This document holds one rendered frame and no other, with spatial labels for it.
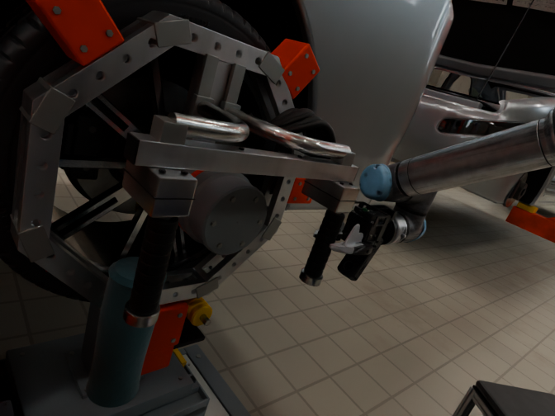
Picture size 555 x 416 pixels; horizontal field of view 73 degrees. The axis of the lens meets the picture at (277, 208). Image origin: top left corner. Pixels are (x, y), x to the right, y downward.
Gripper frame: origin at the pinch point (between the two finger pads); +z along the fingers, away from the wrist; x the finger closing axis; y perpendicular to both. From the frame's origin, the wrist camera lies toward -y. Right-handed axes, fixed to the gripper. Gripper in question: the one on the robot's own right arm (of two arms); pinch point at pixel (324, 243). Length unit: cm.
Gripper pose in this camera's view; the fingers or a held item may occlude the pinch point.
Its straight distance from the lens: 71.6
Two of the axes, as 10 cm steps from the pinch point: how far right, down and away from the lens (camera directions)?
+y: 3.0, -9.0, -3.1
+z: -7.0, 0.1, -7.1
